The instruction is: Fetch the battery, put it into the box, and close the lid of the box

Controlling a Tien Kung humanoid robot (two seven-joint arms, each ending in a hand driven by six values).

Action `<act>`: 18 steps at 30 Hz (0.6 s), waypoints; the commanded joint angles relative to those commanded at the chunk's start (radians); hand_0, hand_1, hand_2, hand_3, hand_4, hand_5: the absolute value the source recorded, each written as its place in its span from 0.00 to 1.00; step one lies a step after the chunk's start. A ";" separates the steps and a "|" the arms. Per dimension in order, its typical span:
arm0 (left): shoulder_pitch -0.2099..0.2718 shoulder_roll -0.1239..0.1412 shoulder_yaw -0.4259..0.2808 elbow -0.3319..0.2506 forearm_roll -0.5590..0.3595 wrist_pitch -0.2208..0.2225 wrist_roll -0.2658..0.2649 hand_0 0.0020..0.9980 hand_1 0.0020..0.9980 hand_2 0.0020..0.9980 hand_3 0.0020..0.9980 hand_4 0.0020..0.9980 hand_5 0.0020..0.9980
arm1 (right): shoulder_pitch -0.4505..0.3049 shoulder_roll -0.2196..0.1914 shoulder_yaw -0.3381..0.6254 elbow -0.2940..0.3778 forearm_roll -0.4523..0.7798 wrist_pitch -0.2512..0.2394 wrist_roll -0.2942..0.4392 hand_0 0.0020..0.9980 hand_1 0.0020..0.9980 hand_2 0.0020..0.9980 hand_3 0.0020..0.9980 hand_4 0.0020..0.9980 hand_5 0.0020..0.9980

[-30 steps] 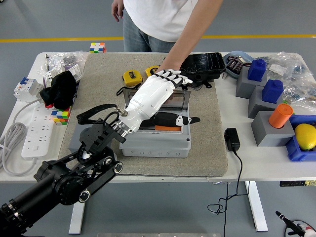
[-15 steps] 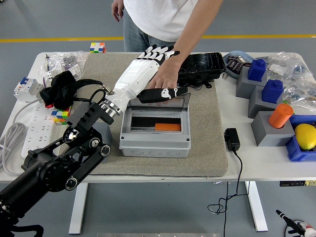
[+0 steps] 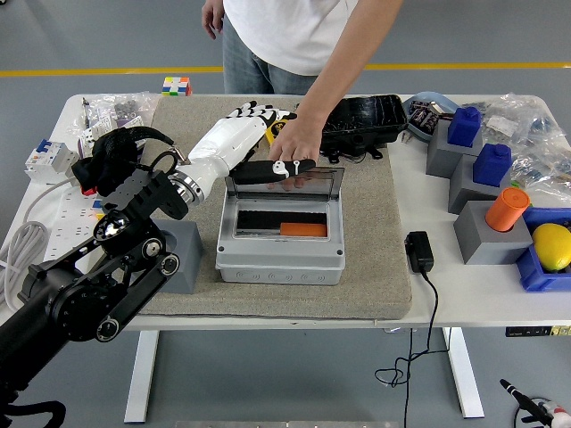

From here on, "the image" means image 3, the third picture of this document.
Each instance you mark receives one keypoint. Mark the person's left hand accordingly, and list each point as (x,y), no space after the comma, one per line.
(296,142)

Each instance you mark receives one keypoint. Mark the person's right hand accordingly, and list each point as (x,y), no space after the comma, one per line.
(211,18)

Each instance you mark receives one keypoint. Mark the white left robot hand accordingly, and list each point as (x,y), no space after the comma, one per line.
(223,142)

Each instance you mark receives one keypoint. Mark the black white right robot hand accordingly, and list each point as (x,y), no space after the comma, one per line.
(522,401)

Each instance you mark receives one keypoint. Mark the orange cylinder battery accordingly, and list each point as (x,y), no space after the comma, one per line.
(506,209)
(303,230)

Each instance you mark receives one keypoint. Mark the grey electrical box clear lid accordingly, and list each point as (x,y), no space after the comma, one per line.
(276,263)

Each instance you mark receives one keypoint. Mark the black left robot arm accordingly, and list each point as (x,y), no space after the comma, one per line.
(89,285)

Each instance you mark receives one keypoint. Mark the person's left forearm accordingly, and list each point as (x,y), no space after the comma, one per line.
(339,76)

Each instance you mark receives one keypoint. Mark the yellow tape measure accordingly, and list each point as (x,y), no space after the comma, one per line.
(276,131)

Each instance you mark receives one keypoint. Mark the grey-brown mat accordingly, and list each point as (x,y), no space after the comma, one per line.
(187,111)

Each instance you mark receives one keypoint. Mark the black table control panel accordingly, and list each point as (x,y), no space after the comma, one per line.
(531,331)

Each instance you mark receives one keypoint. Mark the white-faced puzzle cube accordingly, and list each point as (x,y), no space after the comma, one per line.
(176,85)

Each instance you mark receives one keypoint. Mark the person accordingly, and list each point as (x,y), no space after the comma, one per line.
(285,31)

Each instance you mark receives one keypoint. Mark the black plastic case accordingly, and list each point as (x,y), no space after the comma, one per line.
(370,116)

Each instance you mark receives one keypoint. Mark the clear bags with white parts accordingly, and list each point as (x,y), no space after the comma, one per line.
(125,107)

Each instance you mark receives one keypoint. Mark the blue plastic bin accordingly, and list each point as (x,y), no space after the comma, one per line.
(535,276)

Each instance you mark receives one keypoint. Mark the grey block with round hole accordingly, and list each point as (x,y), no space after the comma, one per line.
(185,263)

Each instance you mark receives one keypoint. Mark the light blue tray dark packets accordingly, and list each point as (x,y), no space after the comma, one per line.
(421,118)

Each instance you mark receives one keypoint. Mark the black cloth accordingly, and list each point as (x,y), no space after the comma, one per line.
(93,174)

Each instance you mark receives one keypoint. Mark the colourful puzzle cube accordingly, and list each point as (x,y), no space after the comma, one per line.
(97,206)

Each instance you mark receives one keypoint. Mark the yellow lemon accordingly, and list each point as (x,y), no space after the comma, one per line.
(553,247)

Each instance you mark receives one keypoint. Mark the black power adapter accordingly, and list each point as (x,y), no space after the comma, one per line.
(419,252)

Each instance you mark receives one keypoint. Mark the blue bottle-shaped block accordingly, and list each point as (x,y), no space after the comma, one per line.
(490,165)
(464,127)

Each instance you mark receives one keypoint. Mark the white power strip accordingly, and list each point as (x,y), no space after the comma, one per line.
(67,223)

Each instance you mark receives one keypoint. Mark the white blue circuit breaker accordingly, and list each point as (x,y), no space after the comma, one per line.
(47,162)

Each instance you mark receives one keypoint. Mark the clear bags of small parts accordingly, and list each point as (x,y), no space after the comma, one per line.
(535,134)

